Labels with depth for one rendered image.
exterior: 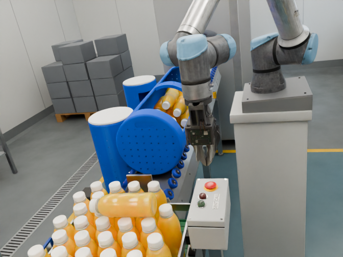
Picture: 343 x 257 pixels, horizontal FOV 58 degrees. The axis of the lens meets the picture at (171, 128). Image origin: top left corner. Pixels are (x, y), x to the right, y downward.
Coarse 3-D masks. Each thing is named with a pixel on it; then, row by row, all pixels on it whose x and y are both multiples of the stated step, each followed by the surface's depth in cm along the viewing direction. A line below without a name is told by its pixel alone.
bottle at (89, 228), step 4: (88, 224) 92; (76, 228) 91; (80, 228) 90; (84, 228) 90; (88, 228) 91; (92, 228) 92; (76, 232) 91; (88, 232) 91; (92, 232) 92; (92, 236) 91
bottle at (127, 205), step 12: (144, 192) 88; (96, 204) 89; (108, 204) 87; (120, 204) 86; (132, 204) 85; (144, 204) 84; (156, 204) 89; (108, 216) 88; (120, 216) 87; (132, 216) 86; (144, 216) 86
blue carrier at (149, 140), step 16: (160, 80) 177; (176, 80) 205; (160, 96) 197; (144, 112) 125; (160, 112) 126; (128, 128) 127; (144, 128) 125; (160, 128) 124; (176, 128) 124; (128, 144) 130; (144, 144) 128; (160, 144) 127; (176, 144) 125; (128, 160) 134; (144, 160) 132; (160, 160) 130; (176, 160) 128
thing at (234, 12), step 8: (232, 0) 219; (232, 8) 221; (232, 16) 223; (232, 24) 226; (232, 32) 228; (240, 56) 234; (240, 64) 236; (240, 72) 239; (240, 80) 241; (240, 88) 244
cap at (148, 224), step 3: (144, 219) 87; (147, 219) 87; (150, 219) 86; (153, 219) 86; (141, 222) 86; (144, 222) 86; (147, 222) 85; (150, 222) 85; (153, 222) 85; (141, 225) 85; (144, 225) 84; (147, 225) 84; (150, 225) 84; (153, 225) 85; (144, 228) 84; (147, 228) 84; (150, 228) 84; (153, 228) 85; (147, 231) 85
